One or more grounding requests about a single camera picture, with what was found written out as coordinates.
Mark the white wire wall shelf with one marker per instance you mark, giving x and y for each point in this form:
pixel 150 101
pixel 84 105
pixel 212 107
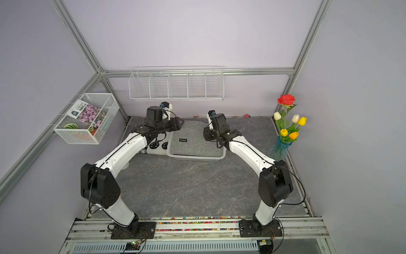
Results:
pixel 177 83

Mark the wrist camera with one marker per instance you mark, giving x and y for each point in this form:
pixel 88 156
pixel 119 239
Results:
pixel 166 110
pixel 209 115

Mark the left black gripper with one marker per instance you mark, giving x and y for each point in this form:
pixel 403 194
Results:
pixel 175 123

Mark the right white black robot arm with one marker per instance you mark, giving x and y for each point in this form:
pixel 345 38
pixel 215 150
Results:
pixel 275 183

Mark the white tulip right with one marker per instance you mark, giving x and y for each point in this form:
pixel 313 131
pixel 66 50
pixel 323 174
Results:
pixel 296 118

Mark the white tulip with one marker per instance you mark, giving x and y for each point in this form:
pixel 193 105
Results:
pixel 277 116
pixel 296 118

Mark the yellow tulip upper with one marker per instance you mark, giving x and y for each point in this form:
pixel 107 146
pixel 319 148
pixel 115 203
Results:
pixel 302 121

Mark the white tulip left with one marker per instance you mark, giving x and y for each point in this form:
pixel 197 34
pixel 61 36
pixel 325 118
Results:
pixel 277 116

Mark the aluminium mounting rail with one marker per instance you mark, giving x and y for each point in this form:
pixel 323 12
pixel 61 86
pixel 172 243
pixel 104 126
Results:
pixel 199 235

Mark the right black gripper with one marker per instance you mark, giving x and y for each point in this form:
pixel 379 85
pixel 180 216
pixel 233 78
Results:
pixel 207 133

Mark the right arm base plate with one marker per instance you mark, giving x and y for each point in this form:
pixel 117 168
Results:
pixel 254 229

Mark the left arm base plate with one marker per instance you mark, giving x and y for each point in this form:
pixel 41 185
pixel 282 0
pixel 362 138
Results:
pixel 139 230

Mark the white plastic perforated basket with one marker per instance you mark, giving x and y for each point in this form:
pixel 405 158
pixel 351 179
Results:
pixel 188 149

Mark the houndstooth and circle pattern scarf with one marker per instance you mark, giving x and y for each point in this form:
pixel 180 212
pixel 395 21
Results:
pixel 155 148

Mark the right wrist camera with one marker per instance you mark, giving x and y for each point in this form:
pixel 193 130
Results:
pixel 209 115

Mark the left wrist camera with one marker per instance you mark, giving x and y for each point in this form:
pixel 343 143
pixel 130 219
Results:
pixel 166 110

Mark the red artificial rose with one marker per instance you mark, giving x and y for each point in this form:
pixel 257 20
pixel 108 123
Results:
pixel 286 100

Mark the white mesh wall box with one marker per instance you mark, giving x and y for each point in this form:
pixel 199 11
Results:
pixel 86 135

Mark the yellow tulip lower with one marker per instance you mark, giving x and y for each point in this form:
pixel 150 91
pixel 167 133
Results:
pixel 284 132

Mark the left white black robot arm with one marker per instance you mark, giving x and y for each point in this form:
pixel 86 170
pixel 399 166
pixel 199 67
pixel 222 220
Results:
pixel 98 183

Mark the flower picture seed packet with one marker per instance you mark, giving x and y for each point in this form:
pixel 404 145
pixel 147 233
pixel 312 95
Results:
pixel 86 113

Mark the orange yellow tulip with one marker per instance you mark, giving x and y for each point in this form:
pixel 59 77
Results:
pixel 293 136

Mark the green striped ball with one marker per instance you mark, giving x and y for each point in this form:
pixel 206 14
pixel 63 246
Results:
pixel 71 126

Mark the grey scarf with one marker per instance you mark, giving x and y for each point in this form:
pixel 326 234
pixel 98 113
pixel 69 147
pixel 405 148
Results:
pixel 190 130

